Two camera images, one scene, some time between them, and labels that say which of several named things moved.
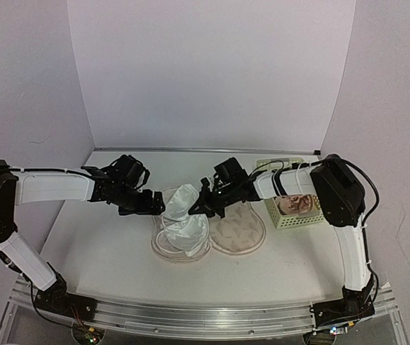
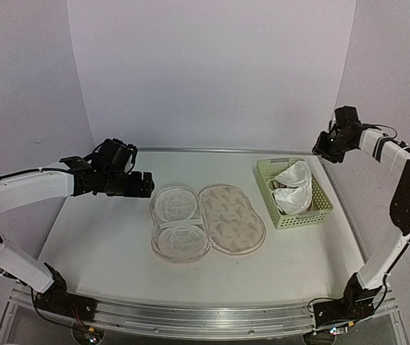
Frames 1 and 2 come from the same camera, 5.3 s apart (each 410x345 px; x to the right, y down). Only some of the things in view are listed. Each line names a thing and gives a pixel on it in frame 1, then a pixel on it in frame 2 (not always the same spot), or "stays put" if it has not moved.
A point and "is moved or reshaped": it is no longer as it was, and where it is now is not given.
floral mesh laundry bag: (240, 231) stays put
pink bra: (301, 205) is moved or reshaped
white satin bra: (183, 231) is moved or reshaped
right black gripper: (203, 205) to (321, 152)
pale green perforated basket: (271, 164) stays put
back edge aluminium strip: (176, 149) stays put
